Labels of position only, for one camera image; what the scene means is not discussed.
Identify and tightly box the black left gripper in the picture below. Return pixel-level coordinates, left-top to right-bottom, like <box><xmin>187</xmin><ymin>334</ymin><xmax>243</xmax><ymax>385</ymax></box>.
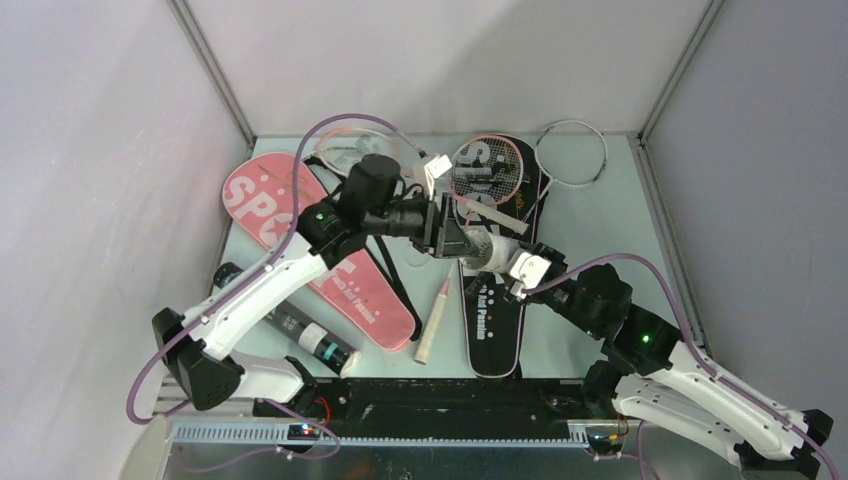
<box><xmin>365</xmin><ymin>187</ymin><xmax>478</xmax><ymax>260</ymax></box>

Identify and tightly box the white shuttlecock tube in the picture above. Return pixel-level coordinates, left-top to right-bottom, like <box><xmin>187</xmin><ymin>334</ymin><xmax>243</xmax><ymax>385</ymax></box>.
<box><xmin>459</xmin><ymin>229</ymin><xmax>524</xmax><ymax>274</ymax></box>

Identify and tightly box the clear white tube lid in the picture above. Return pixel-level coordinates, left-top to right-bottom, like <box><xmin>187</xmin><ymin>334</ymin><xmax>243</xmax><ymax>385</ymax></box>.
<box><xmin>404</xmin><ymin>246</ymin><xmax>432</xmax><ymax>268</ymax></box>

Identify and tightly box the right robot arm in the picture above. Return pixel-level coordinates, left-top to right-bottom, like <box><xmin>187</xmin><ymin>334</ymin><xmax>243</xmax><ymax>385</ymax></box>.
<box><xmin>496</xmin><ymin>244</ymin><xmax>840</xmax><ymax>479</ymax></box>

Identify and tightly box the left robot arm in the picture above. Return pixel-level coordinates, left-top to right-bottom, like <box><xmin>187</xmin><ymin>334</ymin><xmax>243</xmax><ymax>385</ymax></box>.
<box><xmin>152</xmin><ymin>154</ymin><xmax>480</xmax><ymax>417</ymax></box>

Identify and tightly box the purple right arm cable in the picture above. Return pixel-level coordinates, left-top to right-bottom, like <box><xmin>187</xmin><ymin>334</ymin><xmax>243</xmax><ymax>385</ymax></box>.
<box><xmin>523</xmin><ymin>252</ymin><xmax>843</xmax><ymax>480</ymax></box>

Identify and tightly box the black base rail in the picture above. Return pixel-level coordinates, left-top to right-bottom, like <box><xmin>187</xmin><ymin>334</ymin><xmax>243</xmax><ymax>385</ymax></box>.
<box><xmin>286</xmin><ymin>378</ymin><xmax>618</xmax><ymax>441</ymax></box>

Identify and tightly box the black shuttlecock tube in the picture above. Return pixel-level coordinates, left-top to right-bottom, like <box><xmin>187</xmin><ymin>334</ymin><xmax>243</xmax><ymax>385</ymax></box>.
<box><xmin>236</xmin><ymin>301</ymin><xmax>361</xmax><ymax>379</ymax></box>

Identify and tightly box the pink racket on black bag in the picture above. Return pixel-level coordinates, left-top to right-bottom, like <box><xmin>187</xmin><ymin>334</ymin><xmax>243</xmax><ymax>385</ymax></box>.
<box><xmin>448</xmin><ymin>134</ymin><xmax>529</xmax><ymax>234</ymax></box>

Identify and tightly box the pink racket cover bag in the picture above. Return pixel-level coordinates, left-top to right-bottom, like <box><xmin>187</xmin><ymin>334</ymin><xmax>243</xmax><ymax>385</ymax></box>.
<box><xmin>221</xmin><ymin>152</ymin><xmax>416</xmax><ymax>352</ymax></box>

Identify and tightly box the black racket cover bag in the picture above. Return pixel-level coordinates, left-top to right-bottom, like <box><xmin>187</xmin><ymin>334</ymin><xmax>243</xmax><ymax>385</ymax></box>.
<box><xmin>459</xmin><ymin>135</ymin><xmax>549</xmax><ymax>378</ymax></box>

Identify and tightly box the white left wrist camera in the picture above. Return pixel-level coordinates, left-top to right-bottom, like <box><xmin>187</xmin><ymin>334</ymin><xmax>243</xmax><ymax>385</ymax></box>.
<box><xmin>413</xmin><ymin>154</ymin><xmax>452</xmax><ymax>200</ymax></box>

